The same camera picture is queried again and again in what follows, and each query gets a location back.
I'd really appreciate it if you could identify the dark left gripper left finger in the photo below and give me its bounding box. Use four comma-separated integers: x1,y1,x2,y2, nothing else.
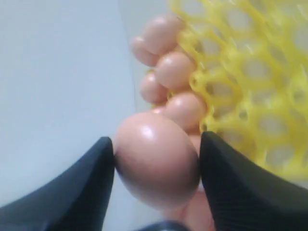
0,137,115,231

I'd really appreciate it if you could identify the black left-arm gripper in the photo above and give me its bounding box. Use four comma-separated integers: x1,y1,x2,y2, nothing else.
138,220,190,231

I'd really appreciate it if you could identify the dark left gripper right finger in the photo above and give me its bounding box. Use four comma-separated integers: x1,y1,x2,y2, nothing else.
200,132,308,231

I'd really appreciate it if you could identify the brown egg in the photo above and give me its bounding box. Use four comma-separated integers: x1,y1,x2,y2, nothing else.
154,51,196,90
130,36,159,67
114,112,200,209
166,134,216,231
142,15,184,55
152,91,207,133
140,72,168,104

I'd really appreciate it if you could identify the yellow plastic egg tray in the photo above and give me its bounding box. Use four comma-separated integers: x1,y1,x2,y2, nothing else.
170,0,308,180

